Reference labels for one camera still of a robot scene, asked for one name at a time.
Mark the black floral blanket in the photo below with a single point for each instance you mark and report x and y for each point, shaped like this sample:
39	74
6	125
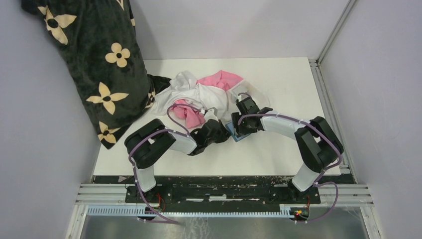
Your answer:
97	40

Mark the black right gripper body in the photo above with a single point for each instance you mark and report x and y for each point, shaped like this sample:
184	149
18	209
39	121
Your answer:
244	127

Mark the clear plastic tray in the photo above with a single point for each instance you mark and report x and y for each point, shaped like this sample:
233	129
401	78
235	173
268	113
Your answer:
244	89

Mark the white cloth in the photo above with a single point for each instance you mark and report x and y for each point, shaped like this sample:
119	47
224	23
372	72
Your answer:
184	87

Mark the blue leather card holder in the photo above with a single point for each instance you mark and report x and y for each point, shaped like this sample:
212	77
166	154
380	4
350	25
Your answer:
232	129

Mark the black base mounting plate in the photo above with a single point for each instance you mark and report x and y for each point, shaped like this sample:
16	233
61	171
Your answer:
222	191

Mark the aluminium frame rail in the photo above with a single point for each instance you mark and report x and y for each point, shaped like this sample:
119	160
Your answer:
124	200

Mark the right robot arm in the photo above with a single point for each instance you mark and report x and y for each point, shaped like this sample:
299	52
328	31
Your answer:
318	145

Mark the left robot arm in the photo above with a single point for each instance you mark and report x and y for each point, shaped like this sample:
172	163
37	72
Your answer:
149	143

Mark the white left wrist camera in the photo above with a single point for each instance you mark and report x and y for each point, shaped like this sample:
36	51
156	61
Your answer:
210	114

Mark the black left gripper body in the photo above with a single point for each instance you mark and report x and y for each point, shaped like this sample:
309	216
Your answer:
220	137

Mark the pink cloth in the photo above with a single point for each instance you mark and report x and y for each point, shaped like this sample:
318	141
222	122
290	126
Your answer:
192	116

